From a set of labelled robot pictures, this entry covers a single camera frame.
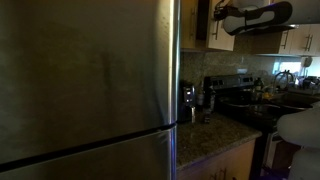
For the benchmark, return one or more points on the narrow beige cabinet door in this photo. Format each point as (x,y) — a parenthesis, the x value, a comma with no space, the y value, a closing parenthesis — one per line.
(186,23)

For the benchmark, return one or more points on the black kitchen stove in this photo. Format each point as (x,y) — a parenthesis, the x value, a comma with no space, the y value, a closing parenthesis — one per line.
(253,113)

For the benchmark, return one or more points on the beige wall cabinet body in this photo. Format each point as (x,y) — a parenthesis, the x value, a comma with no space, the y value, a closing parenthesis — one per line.
(202,20)

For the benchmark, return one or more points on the granite countertop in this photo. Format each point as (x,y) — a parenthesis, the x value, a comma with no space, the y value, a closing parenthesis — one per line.
(233,163)

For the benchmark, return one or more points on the dark glass bottle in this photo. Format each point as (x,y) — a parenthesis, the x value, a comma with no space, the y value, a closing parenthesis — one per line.
(208,105)

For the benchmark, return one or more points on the dark range hood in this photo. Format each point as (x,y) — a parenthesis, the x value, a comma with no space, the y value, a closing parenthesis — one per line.
(266,30)

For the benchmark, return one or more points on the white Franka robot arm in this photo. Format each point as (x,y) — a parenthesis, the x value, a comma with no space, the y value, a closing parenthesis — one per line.
(300,126)

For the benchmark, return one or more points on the curved kitchen faucet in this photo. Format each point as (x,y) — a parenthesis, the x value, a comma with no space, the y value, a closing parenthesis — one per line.
(283,78)

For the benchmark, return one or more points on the wide beige cabinet door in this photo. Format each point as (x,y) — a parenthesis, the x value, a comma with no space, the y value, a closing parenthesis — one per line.
(226,41)

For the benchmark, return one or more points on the stainless steel refrigerator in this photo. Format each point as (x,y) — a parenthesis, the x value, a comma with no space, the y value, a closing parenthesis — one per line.
(83,90)

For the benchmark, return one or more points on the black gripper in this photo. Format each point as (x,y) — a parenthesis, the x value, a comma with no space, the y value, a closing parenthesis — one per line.
(227,8)

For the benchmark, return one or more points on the small dark bottle by sink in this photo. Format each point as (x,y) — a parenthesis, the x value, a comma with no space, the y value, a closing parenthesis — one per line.
(258,86)

